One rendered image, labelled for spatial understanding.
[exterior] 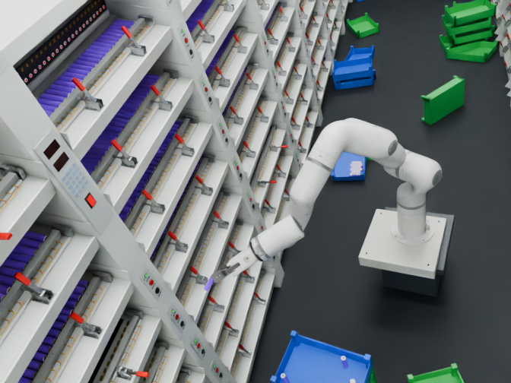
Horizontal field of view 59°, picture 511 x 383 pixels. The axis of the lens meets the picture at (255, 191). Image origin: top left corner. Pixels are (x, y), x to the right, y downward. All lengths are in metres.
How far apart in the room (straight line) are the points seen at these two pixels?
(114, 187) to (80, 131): 0.19
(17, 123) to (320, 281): 1.79
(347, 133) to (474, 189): 1.47
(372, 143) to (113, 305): 0.91
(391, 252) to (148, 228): 1.12
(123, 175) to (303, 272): 1.44
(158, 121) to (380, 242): 1.17
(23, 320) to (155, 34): 0.89
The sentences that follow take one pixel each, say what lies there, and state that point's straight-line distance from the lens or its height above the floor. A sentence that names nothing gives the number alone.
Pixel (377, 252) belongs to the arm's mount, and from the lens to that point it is 2.08.
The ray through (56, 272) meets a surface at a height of 1.30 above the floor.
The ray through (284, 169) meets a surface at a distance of 2.59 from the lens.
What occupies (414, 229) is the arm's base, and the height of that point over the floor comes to 0.39.
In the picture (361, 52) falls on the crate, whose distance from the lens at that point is 4.18.
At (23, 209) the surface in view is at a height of 1.49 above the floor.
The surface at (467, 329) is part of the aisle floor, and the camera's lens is 2.27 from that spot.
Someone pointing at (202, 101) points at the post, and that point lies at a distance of 1.66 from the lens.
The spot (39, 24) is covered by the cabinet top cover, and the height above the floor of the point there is 1.73.
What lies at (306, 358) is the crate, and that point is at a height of 0.40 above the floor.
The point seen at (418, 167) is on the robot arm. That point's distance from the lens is 1.85.
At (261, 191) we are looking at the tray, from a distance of 2.21.
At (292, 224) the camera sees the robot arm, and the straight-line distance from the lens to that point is 1.41.
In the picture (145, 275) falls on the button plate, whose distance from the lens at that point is 1.34.
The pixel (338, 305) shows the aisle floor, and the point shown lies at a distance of 2.35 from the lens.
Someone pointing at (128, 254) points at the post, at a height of 1.16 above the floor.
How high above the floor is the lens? 1.99
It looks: 41 degrees down
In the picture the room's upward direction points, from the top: 21 degrees counter-clockwise
